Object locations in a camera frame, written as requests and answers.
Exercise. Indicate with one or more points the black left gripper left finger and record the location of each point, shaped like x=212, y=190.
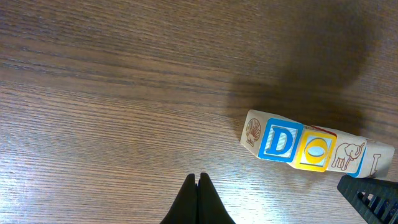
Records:
x=184, y=207

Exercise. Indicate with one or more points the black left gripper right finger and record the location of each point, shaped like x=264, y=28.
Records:
x=210, y=209

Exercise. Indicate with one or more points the blue D wooden block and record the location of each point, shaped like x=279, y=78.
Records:
x=271, y=137

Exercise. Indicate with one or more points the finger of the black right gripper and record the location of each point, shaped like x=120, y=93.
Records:
x=375, y=200

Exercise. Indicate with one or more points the elephant picture wooden block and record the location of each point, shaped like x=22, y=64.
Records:
x=348, y=152

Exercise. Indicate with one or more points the yellow O wooden block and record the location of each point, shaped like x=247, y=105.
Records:
x=314, y=149

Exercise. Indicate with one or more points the letter I wooden block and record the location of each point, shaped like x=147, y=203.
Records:
x=376, y=160

